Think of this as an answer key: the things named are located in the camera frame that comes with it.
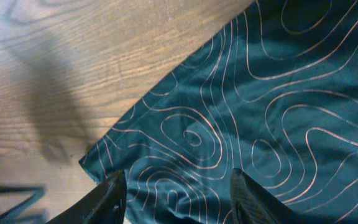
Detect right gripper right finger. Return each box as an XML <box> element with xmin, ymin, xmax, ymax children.
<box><xmin>230</xmin><ymin>169</ymin><xmax>306</xmax><ymax>224</ymax></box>

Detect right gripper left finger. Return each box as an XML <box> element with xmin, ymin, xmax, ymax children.
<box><xmin>48</xmin><ymin>170</ymin><xmax>127</xmax><ymax>224</ymax></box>

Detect black shirt with orange lines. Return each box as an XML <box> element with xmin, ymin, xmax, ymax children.
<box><xmin>80</xmin><ymin>0</ymin><xmax>358</xmax><ymax>223</ymax></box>

